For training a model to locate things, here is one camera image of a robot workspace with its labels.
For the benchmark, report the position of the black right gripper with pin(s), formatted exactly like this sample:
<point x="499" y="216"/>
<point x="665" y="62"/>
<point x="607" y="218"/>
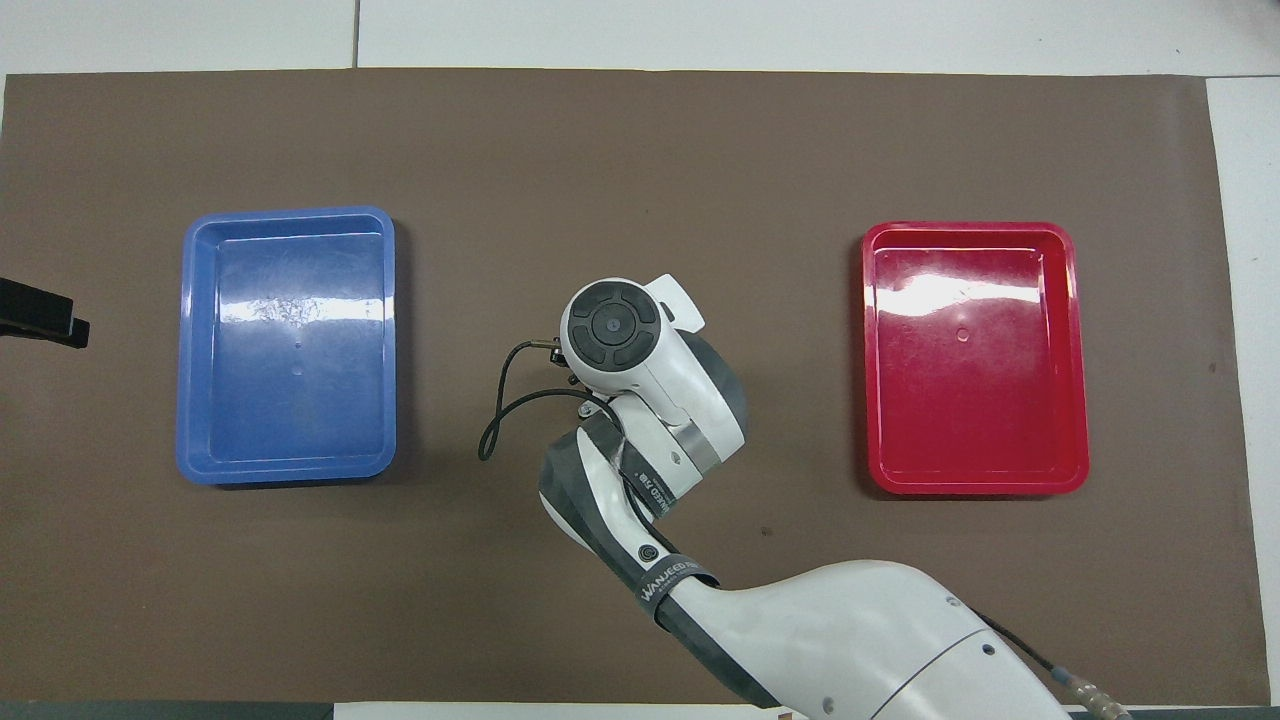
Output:
<point x="580" y="393"/>

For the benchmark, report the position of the brown table mat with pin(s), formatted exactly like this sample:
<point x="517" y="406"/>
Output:
<point x="640" y="180"/>

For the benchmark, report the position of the blue plastic tray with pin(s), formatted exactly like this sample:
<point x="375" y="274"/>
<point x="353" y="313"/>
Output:
<point x="290" y="400"/>

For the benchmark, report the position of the red plastic tray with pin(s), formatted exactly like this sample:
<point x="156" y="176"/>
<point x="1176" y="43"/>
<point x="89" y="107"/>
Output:
<point x="975" y="400"/>

